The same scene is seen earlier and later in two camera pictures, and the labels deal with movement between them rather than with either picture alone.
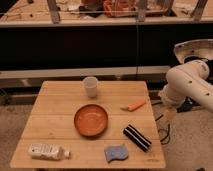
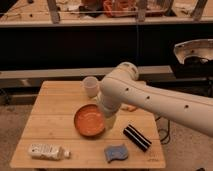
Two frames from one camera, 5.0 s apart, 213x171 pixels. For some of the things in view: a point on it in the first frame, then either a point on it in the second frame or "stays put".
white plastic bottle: (45, 151) stays put
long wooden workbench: (90, 13) stays put
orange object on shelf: (120, 8) stays put
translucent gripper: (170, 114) → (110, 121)
